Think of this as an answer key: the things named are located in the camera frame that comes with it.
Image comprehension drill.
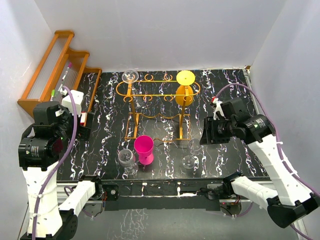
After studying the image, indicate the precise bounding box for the orange wooden shelf rack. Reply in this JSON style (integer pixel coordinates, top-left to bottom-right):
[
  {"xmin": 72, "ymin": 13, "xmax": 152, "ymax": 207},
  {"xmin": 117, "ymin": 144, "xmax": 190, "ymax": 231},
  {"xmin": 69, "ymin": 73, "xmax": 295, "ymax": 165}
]
[{"xmin": 17, "ymin": 30, "xmax": 102, "ymax": 117}]

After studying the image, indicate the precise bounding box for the pink plastic wine glass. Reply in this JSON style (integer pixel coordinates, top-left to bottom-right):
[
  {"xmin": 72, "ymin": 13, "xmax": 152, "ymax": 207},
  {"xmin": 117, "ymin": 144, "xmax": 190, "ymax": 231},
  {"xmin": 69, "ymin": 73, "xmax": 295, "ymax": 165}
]
[{"xmin": 134, "ymin": 135, "xmax": 154, "ymax": 165}]

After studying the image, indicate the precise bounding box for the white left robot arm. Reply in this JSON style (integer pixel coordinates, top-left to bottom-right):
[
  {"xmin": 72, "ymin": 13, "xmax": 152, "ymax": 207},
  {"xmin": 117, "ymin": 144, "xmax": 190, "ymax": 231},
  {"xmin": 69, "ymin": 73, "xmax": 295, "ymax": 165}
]
[{"xmin": 18, "ymin": 101, "xmax": 104, "ymax": 240}]

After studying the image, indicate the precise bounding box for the tall clear wine glass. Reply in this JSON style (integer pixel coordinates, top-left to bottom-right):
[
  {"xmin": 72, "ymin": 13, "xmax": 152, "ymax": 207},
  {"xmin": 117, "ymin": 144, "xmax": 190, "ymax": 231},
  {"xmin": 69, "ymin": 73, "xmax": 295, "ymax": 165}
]
[{"xmin": 121, "ymin": 70, "xmax": 143, "ymax": 109}]

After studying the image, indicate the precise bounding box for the short clear glass front left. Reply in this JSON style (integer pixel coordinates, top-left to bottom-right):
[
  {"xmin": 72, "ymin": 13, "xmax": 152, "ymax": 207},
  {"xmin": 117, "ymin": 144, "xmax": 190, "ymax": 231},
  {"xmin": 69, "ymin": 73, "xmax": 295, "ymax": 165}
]
[{"xmin": 118, "ymin": 148, "xmax": 139, "ymax": 175}]

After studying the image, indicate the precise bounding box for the yellow plastic wine glass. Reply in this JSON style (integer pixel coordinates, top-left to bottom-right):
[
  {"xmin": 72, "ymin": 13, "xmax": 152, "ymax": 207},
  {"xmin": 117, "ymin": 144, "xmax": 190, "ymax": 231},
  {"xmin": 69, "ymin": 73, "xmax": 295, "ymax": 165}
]
[{"xmin": 175, "ymin": 70, "xmax": 196, "ymax": 106}]

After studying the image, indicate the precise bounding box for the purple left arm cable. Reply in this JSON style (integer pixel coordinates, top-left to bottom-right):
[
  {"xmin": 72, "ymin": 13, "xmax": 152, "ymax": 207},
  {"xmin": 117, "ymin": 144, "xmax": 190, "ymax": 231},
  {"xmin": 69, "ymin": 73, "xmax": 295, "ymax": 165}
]
[{"xmin": 28, "ymin": 85, "xmax": 101, "ymax": 240}]

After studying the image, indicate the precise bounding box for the pink cap marker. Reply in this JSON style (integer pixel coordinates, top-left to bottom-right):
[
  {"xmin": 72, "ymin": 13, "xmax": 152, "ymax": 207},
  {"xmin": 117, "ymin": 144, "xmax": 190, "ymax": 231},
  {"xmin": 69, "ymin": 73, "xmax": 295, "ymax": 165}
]
[{"xmin": 57, "ymin": 62, "xmax": 73, "ymax": 92}]

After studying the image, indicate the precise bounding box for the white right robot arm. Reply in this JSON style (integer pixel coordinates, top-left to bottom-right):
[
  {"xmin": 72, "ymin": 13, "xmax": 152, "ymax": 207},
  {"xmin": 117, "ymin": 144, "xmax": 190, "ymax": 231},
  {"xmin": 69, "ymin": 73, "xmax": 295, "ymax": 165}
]
[{"xmin": 199, "ymin": 98, "xmax": 320, "ymax": 229}]

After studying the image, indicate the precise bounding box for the gold wire wine glass rack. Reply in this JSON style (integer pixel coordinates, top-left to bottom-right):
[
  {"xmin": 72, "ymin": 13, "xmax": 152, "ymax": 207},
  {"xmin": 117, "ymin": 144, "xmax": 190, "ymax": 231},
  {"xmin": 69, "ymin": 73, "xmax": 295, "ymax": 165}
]
[{"xmin": 116, "ymin": 71, "xmax": 201, "ymax": 143}]

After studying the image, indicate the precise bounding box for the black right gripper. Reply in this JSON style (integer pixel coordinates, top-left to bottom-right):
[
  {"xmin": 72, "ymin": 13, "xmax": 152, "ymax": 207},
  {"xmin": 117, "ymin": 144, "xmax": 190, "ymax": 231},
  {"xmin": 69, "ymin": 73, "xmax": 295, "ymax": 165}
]
[{"xmin": 200, "ymin": 116, "xmax": 236, "ymax": 145}]

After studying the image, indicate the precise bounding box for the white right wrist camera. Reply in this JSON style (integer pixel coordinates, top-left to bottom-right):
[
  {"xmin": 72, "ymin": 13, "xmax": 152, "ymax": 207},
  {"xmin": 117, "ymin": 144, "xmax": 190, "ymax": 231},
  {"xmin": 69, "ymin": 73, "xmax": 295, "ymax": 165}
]
[{"xmin": 210, "ymin": 97, "xmax": 225, "ymax": 120}]

